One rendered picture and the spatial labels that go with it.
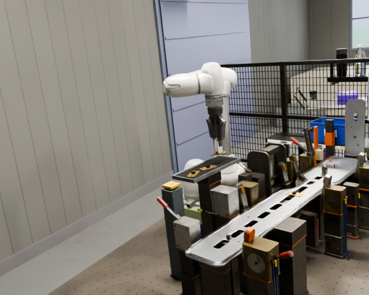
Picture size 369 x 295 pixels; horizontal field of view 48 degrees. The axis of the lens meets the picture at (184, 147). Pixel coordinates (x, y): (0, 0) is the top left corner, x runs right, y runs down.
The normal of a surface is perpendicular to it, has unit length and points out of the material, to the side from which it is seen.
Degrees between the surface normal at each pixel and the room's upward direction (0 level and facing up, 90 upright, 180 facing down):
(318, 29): 90
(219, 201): 90
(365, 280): 0
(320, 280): 0
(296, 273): 90
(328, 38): 90
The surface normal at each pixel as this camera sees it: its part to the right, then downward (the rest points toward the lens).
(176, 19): 0.83, 0.06
